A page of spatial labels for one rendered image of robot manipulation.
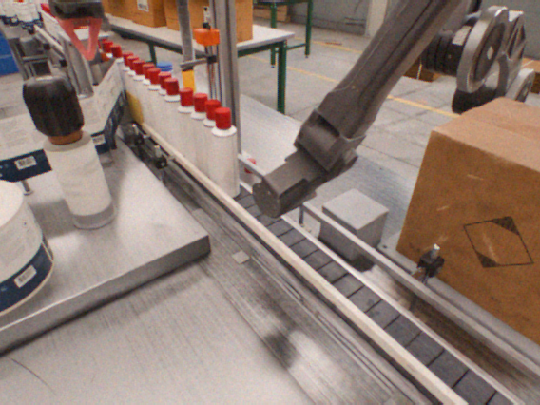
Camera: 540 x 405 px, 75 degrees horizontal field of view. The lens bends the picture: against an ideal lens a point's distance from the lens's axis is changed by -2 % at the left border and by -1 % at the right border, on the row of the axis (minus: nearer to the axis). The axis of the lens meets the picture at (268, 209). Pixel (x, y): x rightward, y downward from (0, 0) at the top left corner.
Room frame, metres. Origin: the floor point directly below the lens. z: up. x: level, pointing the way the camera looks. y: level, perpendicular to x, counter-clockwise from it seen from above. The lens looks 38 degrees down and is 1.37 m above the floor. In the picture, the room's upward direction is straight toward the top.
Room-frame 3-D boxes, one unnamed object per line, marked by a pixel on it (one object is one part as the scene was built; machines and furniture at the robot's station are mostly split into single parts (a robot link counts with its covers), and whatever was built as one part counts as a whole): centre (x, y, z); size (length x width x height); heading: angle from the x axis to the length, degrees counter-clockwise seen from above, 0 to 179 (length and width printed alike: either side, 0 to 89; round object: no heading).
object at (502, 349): (0.62, 0.00, 0.96); 1.07 x 0.01 x 0.01; 37
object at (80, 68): (1.11, 0.53, 1.01); 0.14 x 0.13 x 0.26; 37
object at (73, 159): (0.60, 0.38, 1.03); 0.09 x 0.09 x 0.30
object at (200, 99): (0.77, 0.15, 0.98); 0.05 x 0.05 x 0.20
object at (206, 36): (0.87, 0.17, 1.05); 0.10 x 0.04 x 0.33; 127
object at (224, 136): (0.69, 0.09, 0.98); 0.05 x 0.05 x 0.20
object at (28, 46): (2.31, 1.47, 0.71); 0.15 x 0.12 x 0.34; 127
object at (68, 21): (0.71, 0.34, 1.23); 0.07 x 0.07 x 0.09; 39
